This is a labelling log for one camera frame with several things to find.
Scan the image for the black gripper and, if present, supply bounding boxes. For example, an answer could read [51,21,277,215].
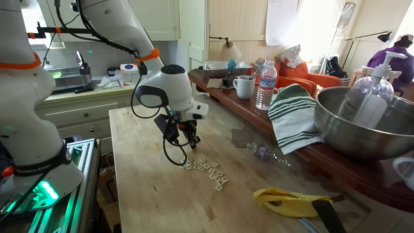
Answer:
[178,118,202,151]

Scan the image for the torn brown paper piece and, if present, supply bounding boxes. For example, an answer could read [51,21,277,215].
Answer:
[231,127,260,151]

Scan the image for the brown paper sheet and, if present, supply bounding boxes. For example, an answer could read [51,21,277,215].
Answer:
[206,77,226,91]

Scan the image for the crumpled clear plastic wrapper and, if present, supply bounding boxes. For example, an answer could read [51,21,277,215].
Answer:
[246,142,293,168]

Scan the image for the black stand block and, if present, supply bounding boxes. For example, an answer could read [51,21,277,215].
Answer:
[222,74,236,90]

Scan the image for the white ceramic mug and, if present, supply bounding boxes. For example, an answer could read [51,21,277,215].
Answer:
[232,74,257,102]

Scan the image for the aluminium foil tray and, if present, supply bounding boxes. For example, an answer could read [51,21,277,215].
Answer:
[202,60,254,72]

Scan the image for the clear plastic water bottle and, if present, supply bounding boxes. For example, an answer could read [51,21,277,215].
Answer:
[255,60,279,112]

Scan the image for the desk lamp cream shade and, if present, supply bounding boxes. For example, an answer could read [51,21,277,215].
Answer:
[210,36,244,63]

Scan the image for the white container blue label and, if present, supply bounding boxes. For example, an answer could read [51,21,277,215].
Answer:
[118,63,140,86]

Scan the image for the green striped white towel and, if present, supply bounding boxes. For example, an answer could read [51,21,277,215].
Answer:
[267,83,325,156]

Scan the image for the white base cabinet drawers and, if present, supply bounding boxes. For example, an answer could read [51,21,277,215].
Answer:
[37,86,135,142]

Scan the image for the patterned cushion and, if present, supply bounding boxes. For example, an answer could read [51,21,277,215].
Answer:
[280,45,308,69]

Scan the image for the black kitchen faucet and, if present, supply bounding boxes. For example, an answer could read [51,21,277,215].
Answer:
[75,51,95,89]

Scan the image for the orange armchair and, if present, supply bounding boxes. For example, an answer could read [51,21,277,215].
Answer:
[276,58,345,99]

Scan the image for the blank white flipchart paper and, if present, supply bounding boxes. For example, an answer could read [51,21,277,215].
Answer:
[264,0,302,48]

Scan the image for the red-brown wooden counter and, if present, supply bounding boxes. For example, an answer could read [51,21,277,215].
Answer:
[187,68,414,214]

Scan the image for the black bag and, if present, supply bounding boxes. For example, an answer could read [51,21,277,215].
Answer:
[324,56,348,80]

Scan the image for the large steel bowl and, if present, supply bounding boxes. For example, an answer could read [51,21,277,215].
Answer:
[315,86,414,162]

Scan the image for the clear pump sanitizer bottle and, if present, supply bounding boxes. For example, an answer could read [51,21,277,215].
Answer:
[337,51,409,130]

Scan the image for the black metal rod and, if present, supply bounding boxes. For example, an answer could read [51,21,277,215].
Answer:
[28,24,95,41]

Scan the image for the white ceramic cup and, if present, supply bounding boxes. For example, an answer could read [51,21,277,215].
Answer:
[392,156,414,192]

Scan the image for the person in purple top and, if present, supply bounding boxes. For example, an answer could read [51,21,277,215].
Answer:
[367,34,414,95]

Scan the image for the black floor lamp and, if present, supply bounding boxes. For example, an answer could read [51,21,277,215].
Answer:
[341,30,394,76]

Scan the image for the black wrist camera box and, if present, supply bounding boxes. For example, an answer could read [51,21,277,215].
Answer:
[153,114,180,147]

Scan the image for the orange strap on forearm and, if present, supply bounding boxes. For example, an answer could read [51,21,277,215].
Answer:
[136,47,161,65]

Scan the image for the aluminium robot stand frame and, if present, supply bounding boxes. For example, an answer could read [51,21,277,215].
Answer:
[0,138,103,233]

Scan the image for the black tool handle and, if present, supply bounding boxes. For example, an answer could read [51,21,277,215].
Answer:
[311,199,348,233]

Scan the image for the orange strap on wide link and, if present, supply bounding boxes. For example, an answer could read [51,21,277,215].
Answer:
[0,52,43,72]

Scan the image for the framed wall poster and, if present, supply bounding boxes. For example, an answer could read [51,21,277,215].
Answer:
[336,0,359,37]

